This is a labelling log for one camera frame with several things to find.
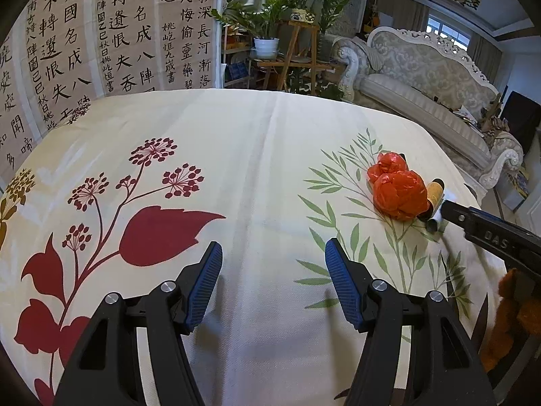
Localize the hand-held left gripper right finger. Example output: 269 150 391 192
325 238 497 406

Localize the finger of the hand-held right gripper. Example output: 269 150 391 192
441 200 483 234

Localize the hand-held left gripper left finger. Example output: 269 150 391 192
53 241 223 406

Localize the yellow and black cylinder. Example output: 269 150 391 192
416 180 445 221

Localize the orange plastic bag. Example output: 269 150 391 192
366 152 429 221

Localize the clutter pile on sofa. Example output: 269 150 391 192
448 93 510 136

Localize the black television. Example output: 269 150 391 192
501 90 541 156

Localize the ornate white sofa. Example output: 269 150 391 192
332 27 525 187

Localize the floral tablecloth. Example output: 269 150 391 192
0 89 508 406

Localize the brown curtain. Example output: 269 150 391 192
469 34 503 84

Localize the window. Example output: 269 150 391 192
428 15 471 50

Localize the wooden shelf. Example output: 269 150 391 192
221 24 255 90

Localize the wooden plant stand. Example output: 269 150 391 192
249 21 335 94

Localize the plant in white pot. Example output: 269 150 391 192
211 0 285 59

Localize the plant in patterned pot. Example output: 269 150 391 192
270 0 350 35

